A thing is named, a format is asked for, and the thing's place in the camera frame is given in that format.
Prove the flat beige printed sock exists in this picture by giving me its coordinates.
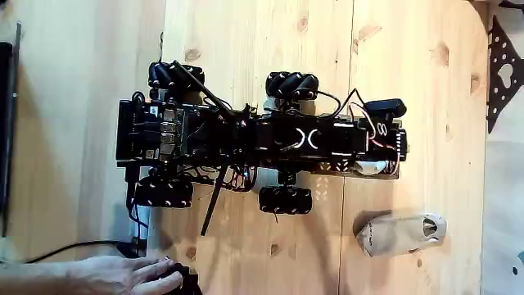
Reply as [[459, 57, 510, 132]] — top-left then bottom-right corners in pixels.
[[354, 210, 448, 259]]

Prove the black mecanum wheel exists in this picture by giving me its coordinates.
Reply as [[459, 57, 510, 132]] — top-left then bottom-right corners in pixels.
[[133, 175, 195, 209], [258, 185, 314, 216], [264, 71, 320, 102], [147, 61, 206, 92]]

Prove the black oval camera box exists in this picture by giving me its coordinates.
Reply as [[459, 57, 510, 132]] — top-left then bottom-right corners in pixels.
[[364, 98, 408, 120]]

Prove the black perforated metal basket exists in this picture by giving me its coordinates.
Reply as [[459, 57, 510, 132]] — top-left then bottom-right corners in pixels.
[[310, 157, 402, 182]]

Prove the person's hand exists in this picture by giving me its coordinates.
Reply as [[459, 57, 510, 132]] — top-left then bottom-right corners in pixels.
[[66, 256, 185, 295]]

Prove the red white servo cable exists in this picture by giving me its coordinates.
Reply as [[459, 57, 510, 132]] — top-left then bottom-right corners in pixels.
[[347, 102, 402, 178]]

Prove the black mobile base chassis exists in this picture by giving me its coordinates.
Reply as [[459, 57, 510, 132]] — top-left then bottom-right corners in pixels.
[[115, 92, 316, 193]]

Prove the dark flat screen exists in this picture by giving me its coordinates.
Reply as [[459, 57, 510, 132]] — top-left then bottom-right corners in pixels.
[[0, 23, 22, 238]]

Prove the black antenna rod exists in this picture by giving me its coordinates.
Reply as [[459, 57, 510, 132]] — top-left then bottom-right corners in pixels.
[[172, 60, 237, 120], [200, 163, 230, 238]]

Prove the black perforated heart panel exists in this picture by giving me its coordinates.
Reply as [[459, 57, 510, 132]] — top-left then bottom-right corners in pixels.
[[486, 15, 524, 134]]

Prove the black power cable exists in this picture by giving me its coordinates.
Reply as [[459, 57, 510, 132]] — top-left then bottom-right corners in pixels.
[[24, 240, 136, 264]]

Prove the black camera cable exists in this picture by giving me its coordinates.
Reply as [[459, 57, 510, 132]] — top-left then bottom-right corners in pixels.
[[317, 88, 368, 120]]

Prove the black leader arm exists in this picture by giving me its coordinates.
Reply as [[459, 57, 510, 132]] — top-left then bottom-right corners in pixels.
[[160, 261, 204, 295]]

